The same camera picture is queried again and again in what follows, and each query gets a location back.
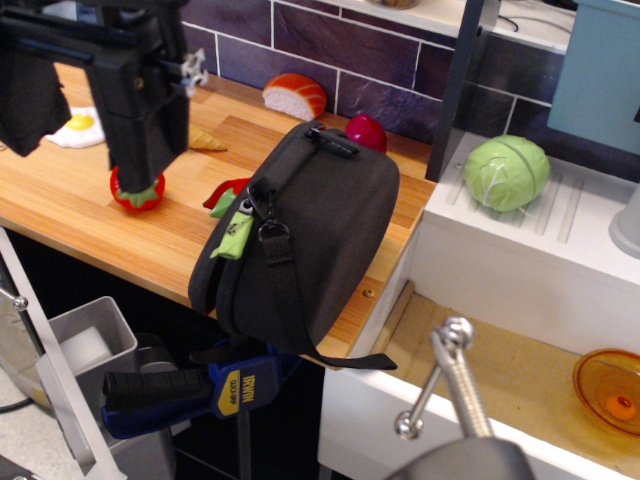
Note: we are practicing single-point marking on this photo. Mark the toy green cabbage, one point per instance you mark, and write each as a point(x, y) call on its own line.
point(506, 172)

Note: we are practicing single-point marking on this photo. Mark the black zipper bag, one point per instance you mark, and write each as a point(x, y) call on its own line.
point(322, 205)

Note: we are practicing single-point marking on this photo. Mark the black vertical post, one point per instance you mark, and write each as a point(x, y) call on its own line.
point(478, 22)

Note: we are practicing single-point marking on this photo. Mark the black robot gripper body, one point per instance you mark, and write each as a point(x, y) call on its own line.
point(134, 54)

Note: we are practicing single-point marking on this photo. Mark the green zipper pull tab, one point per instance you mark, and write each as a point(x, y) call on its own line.
point(235, 236)

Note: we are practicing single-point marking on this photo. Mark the grey plastic bin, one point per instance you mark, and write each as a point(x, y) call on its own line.
point(96, 339)

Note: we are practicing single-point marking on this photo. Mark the toy red apple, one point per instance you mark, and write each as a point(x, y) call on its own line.
point(366, 131)

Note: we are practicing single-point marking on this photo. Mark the orange plastic bowl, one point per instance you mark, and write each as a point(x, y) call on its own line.
point(607, 384)

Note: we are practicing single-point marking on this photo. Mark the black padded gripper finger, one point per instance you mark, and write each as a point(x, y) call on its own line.
point(32, 102)
point(147, 145)

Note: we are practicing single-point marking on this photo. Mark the toy salmon sushi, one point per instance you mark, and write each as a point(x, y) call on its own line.
point(295, 95)

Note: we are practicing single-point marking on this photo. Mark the toy red chili pepper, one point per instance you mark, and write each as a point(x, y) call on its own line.
point(223, 196)

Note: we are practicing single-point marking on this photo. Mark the teal blue box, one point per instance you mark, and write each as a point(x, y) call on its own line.
point(597, 97)

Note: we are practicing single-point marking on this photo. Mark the white toy sink unit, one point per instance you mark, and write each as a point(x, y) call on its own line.
point(543, 286)

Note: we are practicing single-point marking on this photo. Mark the toy fried egg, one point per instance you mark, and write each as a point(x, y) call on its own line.
point(82, 130)

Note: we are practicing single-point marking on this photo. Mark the grey metal cup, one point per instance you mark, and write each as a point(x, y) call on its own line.
point(624, 229)

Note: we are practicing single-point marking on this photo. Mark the grey metal frame bar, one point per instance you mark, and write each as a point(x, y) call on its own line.
point(75, 419)

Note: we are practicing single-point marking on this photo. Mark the toy red tomato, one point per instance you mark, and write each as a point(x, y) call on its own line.
point(138, 201)

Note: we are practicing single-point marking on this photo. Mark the blue Irwin bar clamp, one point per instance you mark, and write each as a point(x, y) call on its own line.
point(231, 379)

